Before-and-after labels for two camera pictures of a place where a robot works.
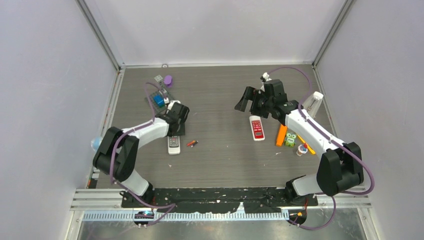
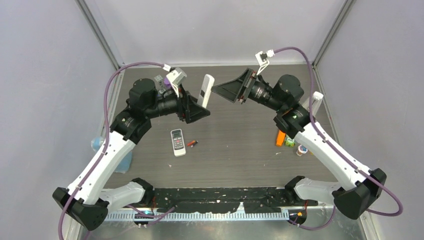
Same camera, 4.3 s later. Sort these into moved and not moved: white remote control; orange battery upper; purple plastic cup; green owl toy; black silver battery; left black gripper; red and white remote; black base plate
Moved: red and white remote; left black gripper; white remote control
Not moved: purple plastic cup; black silver battery; black base plate; green owl toy; orange battery upper
